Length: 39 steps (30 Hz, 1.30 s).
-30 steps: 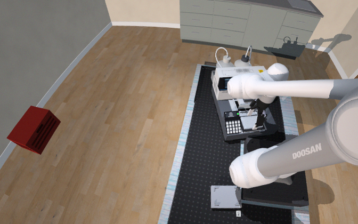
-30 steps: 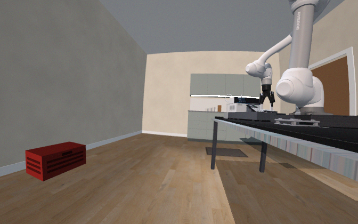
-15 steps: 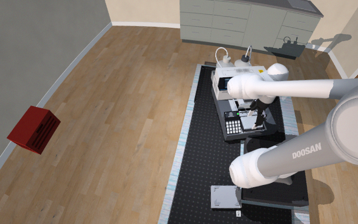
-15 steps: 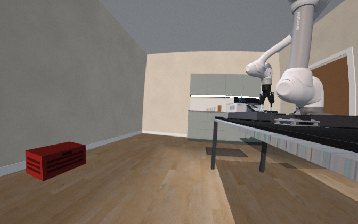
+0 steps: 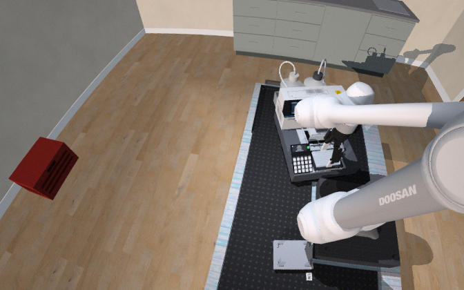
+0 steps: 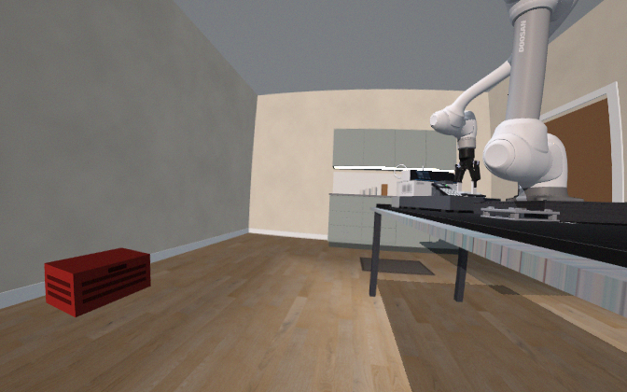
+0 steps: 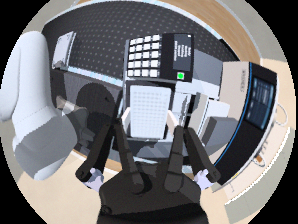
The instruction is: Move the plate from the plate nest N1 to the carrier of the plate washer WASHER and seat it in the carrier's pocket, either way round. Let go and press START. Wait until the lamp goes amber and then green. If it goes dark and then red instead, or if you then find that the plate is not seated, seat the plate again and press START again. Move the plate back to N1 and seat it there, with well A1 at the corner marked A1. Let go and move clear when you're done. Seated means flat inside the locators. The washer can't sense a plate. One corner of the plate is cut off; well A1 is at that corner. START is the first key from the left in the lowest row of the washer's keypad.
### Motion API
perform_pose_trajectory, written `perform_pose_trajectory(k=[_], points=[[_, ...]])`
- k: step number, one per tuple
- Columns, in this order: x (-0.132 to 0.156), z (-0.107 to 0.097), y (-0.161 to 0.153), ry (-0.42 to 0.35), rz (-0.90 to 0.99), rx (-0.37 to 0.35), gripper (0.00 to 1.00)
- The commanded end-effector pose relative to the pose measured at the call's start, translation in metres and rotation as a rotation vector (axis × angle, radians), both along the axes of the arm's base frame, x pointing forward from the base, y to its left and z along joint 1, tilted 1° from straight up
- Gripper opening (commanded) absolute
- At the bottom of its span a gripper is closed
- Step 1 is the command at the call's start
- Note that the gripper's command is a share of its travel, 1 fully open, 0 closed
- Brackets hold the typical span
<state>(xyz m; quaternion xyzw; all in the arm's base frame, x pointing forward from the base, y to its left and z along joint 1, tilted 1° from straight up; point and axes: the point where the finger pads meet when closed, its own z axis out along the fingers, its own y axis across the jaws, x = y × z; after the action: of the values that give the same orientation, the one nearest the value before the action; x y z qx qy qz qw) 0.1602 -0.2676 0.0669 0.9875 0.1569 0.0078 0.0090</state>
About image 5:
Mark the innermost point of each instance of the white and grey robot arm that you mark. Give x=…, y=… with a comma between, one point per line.
x=434, y=182

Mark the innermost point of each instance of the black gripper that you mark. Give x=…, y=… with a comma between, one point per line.
x=338, y=139

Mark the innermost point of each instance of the white bottle with dark grey cap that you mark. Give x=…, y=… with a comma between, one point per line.
x=316, y=80

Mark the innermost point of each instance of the white microplate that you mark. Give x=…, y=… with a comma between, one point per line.
x=321, y=158

